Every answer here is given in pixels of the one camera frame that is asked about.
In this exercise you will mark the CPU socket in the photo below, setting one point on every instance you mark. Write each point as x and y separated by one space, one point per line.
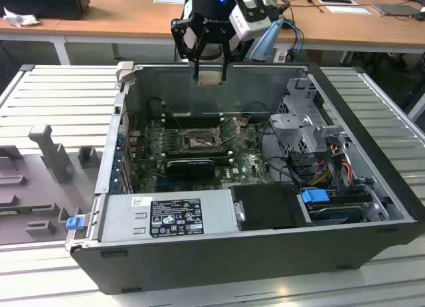
199 141

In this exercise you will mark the grey power supply unit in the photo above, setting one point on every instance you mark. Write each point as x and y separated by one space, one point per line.
126 220

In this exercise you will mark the black box on desk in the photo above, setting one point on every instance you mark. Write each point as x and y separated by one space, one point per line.
43 1

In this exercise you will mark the dark grey laptop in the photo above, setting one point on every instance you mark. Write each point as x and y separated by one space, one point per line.
396 9

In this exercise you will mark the square silver CPU chip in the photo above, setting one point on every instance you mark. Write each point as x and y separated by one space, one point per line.
209 79

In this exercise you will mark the silver metal drive cage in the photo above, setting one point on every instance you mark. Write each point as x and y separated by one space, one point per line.
299 127

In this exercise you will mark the green motherboard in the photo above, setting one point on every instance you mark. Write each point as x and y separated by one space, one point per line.
242 167

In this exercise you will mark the black graphics card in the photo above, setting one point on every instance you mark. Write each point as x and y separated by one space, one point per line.
191 169

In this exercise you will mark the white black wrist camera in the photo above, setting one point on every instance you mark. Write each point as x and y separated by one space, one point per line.
249 18

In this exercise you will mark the long wooden desk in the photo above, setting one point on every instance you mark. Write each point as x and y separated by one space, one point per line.
133 21

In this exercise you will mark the blue case latch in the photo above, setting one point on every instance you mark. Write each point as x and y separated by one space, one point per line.
74 223

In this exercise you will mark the grey parts rack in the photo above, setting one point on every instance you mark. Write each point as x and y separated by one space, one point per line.
33 187

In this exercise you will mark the black plastic air shroud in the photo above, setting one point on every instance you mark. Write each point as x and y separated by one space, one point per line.
265 207

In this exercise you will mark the white paper sheet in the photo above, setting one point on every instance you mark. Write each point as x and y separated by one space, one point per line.
166 0
348 10

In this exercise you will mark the crumpled white paper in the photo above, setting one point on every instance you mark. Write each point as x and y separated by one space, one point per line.
20 19

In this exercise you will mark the black open PC case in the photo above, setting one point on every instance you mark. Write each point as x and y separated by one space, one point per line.
232 260

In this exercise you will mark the hard disk in blue carrier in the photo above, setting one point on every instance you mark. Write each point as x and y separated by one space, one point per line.
315 198

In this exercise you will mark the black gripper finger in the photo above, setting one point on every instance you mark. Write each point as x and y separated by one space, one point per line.
196 59
225 64

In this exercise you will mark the thin metal locking lever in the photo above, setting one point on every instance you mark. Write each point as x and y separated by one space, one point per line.
180 125
231 139

